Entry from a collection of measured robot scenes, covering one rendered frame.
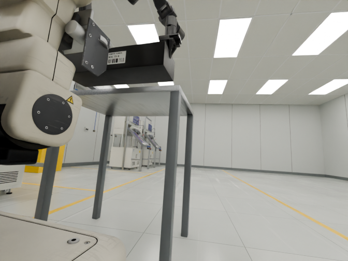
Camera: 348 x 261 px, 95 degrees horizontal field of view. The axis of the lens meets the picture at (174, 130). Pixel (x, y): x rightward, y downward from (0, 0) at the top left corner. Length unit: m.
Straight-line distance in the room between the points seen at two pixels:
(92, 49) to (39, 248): 0.53
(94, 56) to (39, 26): 0.14
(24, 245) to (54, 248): 0.07
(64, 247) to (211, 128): 7.32
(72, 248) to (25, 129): 0.28
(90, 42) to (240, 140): 7.39
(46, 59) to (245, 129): 7.63
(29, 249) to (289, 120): 8.51
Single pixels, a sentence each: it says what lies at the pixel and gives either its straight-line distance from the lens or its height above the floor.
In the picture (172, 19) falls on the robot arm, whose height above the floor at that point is 1.13.
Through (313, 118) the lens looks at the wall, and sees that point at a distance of 9.08.
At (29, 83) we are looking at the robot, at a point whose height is 0.63.
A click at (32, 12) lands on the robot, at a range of 0.61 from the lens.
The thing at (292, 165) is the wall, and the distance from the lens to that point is 8.42.
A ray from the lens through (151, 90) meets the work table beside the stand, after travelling 0.77.
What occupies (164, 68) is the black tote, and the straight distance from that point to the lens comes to 0.77.
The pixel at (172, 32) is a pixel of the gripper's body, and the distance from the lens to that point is 0.90.
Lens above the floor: 0.49
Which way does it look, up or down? 9 degrees up
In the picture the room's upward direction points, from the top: 4 degrees clockwise
